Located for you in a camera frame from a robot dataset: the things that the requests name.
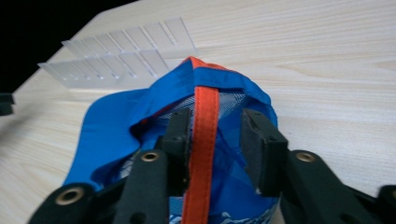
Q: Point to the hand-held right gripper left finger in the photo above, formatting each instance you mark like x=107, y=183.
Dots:
x=176, y=146

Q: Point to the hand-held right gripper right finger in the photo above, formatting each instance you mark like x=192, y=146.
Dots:
x=264, y=155

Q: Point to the clear plastic divider rack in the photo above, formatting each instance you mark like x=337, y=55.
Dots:
x=124, y=56

